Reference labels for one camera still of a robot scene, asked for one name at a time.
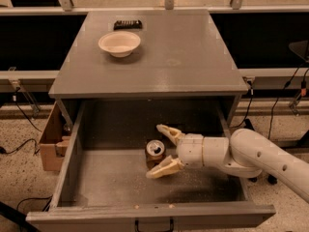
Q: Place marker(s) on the black drawer handle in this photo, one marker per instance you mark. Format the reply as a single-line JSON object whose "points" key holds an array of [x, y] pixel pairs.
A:
{"points": [[154, 225]]}

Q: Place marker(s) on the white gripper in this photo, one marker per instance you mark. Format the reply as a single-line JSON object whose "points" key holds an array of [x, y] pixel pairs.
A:
{"points": [[189, 150]]}

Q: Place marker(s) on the cardboard box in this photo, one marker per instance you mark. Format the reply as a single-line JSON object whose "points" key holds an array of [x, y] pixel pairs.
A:
{"points": [[54, 140]]}

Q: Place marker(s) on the orange soda can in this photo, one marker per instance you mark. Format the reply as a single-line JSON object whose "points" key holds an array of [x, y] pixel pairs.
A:
{"points": [[155, 153]]}

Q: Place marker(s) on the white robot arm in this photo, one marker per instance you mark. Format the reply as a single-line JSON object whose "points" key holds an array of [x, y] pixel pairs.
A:
{"points": [[244, 154]]}

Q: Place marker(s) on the white paper bowl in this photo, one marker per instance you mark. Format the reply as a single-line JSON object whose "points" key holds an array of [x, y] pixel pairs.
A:
{"points": [[119, 43]]}

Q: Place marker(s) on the grey cabinet counter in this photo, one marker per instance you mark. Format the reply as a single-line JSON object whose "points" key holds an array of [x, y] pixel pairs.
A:
{"points": [[181, 55]]}

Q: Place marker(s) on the open grey top drawer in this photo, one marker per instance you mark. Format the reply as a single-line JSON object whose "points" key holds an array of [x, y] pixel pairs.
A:
{"points": [[102, 186]]}

